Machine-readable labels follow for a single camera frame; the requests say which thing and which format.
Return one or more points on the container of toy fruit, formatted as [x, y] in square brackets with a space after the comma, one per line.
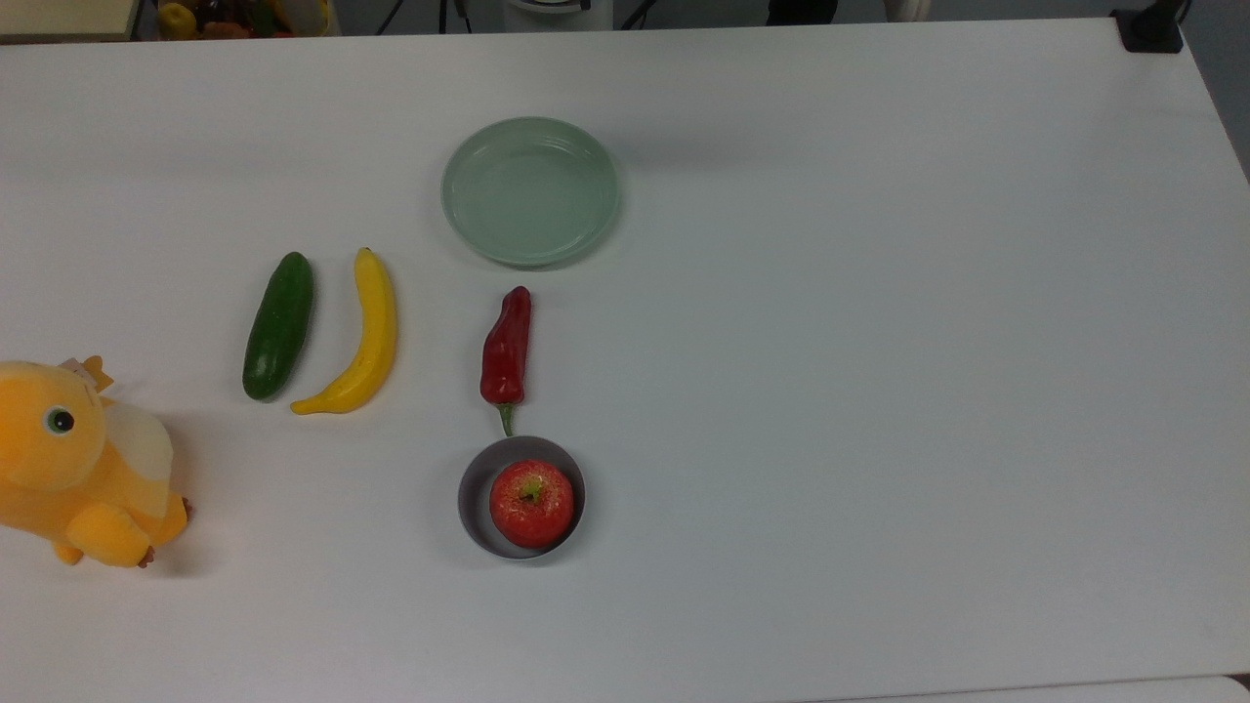
[225, 18]

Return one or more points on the black table clamp mount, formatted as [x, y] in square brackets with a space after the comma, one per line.
[1150, 29]

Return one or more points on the red toy chili pepper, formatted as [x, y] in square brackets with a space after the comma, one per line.
[506, 351]

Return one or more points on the red toy apple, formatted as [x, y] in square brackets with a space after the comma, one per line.
[532, 508]

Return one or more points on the green toy cucumber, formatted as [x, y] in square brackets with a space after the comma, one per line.
[278, 327]

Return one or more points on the light wooden board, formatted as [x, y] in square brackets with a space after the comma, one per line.
[63, 18]

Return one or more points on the black tripod legs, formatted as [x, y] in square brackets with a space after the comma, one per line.
[441, 14]

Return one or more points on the yellow toy banana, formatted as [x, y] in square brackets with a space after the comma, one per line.
[376, 332]

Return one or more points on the pale green plastic plate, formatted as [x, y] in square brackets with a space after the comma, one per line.
[530, 190]

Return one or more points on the small round metal bowl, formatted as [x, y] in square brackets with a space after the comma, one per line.
[473, 508]

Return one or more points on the orange plush dinosaur toy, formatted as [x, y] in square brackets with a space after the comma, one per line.
[59, 459]

